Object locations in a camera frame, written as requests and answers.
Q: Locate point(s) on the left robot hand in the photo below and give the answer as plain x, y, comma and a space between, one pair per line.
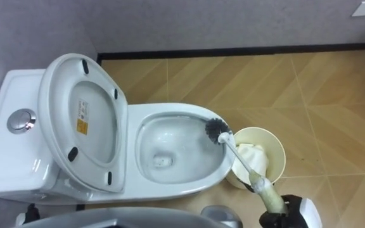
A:
30, 216

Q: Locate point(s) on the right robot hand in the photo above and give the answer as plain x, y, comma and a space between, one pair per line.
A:
291, 215

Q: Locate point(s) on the toilet brush with black bristles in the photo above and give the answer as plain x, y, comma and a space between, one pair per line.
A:
238, 155

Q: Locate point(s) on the white bag in bin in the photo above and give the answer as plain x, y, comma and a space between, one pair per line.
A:
254, 158

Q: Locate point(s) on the cream round waste bin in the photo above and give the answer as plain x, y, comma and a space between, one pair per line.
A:
276, 149

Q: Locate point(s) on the robot body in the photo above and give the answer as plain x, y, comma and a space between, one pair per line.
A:
122, 219

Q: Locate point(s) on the white toilet seat lid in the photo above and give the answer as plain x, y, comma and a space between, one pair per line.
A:
59, 104

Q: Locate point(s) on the white ceramic toilet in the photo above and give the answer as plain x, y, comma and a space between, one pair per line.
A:
176, 190

